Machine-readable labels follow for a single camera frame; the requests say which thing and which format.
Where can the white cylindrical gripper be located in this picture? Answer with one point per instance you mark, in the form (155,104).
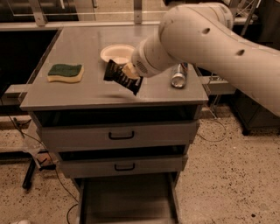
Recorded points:
(141,65)

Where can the black rxbar chocolate wrapper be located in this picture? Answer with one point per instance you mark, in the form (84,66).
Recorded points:
(114,72)

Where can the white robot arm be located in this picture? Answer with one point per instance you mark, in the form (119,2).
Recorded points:
(201,35)

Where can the grey top drawer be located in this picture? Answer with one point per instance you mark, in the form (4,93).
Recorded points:
(118,136)

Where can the grey drawer cabinet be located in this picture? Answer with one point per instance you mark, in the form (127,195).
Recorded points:
(94,101)

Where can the grey middle drawer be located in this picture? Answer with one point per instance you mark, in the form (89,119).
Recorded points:
(123,166)

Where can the grey open bottom drawer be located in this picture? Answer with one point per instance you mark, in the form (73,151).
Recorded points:
(133,199)

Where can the white paper bowl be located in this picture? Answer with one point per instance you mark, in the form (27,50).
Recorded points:
(120,54)

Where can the silver blue drink can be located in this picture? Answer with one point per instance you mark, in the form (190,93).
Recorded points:
(178,76)

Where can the green yellow sponge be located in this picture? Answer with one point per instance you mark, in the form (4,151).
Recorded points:
(65,73)

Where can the dark side cabinet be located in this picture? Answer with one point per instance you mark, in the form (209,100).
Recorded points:
(264,31)

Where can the black clamp tool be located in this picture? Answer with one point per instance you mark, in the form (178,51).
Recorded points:
(42,161)

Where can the grey metal bracket block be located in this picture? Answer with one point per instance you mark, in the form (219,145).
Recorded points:
(214,85)

